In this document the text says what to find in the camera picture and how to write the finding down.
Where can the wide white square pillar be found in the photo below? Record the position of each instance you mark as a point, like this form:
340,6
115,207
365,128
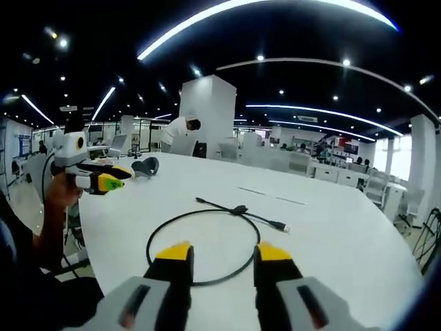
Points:
208,113

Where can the white desk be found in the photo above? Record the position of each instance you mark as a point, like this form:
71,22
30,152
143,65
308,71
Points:
327,241

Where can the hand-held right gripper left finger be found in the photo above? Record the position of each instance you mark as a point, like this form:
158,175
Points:
165,296

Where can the white office chair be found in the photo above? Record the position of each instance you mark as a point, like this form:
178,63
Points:
410,207
377,188

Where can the person's dark clothing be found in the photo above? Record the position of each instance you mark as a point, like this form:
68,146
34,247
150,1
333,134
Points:
34,303

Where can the long curved ceiling light strip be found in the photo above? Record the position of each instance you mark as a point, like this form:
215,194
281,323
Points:
213,17

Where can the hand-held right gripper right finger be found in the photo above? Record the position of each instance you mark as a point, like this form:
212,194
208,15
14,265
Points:
279,296

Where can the narrow white square pillar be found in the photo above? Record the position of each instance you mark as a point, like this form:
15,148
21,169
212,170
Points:
423,148

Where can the black metal frame stand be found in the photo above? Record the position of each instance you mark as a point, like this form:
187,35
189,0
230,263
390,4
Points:
430,241

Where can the grey black headset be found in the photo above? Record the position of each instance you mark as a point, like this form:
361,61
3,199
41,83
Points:
146,167

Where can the small black monitor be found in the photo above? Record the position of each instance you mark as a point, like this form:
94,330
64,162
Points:
200,150

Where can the open silver laptop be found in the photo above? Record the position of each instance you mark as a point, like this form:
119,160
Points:
119,143

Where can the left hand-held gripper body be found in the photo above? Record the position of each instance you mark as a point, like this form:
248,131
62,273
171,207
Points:
70,148

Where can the person's left hand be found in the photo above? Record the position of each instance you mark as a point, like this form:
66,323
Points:
60,193

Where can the ceiling air vent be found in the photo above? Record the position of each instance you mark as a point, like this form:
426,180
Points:
307,119

